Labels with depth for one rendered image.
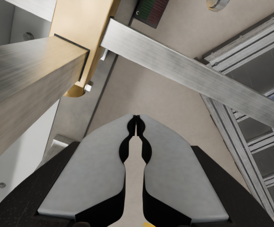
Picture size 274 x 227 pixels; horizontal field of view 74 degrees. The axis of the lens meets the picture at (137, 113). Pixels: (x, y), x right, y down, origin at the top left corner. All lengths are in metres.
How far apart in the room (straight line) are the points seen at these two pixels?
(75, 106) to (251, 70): 0.83
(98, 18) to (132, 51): 0.05
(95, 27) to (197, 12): 0.93
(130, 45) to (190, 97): 1.00
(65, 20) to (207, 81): 0.17
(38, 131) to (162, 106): 0.79
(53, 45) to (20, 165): 0.58
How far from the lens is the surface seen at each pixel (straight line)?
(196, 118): 1.27
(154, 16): 0.36
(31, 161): 0.69
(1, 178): 0.80
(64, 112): 0.44
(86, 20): 0.21
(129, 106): 1.17
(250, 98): 0.26
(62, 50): 0.18
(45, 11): 0.23
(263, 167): 1.40
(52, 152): 0.44
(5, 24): 0.51
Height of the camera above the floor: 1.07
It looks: 63 degrees down
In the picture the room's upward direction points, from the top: 178 degrees counter-clockwise
